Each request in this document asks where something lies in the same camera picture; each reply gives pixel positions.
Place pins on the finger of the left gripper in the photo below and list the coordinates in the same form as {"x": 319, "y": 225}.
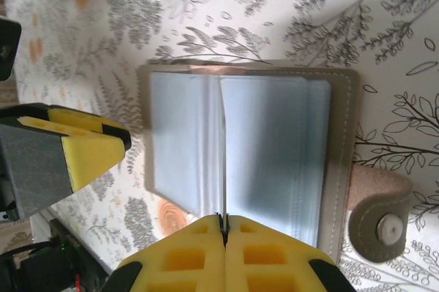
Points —
{"x": 8, "y": 48}
{"x": 51, "y": 161}

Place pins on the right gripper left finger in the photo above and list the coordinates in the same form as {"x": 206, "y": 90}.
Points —
{"x": 212, "y": 271}

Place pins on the taupe leather card holder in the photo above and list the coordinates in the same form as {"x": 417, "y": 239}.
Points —
{"x": 274, "y": 134}

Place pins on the floral patterned table cover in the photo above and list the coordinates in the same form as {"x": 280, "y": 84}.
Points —
{"x": 240, "y": 14}

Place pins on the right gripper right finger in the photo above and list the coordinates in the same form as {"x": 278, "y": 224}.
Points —
{"x": 236, "y": 271}

